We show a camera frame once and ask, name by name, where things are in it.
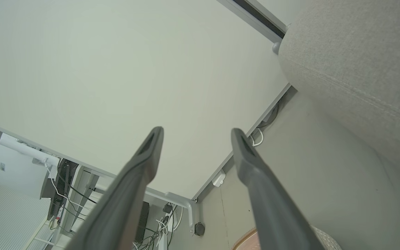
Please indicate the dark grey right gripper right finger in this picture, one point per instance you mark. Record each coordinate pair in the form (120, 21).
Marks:
(273, 208)

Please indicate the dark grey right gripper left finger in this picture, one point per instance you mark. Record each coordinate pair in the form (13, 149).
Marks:
(123, 205)

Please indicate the black computer tower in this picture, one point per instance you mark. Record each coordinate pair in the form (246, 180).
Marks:
(142, 222)

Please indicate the black power adapter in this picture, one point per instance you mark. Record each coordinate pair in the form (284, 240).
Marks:
(167, 208)

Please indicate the woven laundry basket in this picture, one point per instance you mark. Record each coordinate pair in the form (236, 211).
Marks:
(326, 239)

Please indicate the black round caster wheel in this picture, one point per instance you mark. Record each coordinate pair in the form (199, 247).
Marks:
(199, 228)

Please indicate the white box device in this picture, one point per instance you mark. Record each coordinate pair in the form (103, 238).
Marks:
(16, 170)

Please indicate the white metal desk frame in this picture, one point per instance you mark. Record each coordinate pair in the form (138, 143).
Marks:
(182, 203)

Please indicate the white partition foot bracket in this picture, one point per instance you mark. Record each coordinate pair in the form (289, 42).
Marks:
(218, 180)

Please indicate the grey partition post with slot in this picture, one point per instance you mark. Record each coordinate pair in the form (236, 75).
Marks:
(255, 17)

